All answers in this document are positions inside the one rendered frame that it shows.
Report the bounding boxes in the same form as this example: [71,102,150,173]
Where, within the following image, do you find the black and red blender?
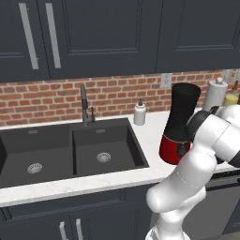
[158,82,203,166]

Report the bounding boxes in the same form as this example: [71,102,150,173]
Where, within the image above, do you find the white soap dispenser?
[133,98,147,127]

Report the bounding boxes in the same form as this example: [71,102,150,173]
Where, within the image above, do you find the black double sink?
[0,116,151,190]

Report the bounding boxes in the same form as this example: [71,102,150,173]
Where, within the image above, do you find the dark grey tap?
[80,84,97,128]

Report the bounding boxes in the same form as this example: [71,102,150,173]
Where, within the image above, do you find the white paper towel roll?
[202,77,229,113]

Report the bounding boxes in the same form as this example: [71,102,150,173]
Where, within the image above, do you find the dark false drawer front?
[0,187,127,227]

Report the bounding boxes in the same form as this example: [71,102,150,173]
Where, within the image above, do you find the dark base cupboard door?
[0,213,73,240]
[68,190,158,240]

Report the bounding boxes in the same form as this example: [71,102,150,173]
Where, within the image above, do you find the yellow bottle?
[222,80,240,108]

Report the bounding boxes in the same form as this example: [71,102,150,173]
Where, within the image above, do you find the grey dishwasher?
[182,170,240,240]

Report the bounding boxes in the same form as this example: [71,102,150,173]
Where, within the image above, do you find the grey wall outlet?
[159,72,173,89]
[221,68,234,84]

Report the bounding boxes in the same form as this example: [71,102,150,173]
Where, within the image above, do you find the dark wall cupboard door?
[36,0,164,81]
[0,0,52,83]
[155,0,240,75]

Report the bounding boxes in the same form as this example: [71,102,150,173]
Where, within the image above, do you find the silver base cupboard handle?
[75,217,85,240]
[58,220,68,240]

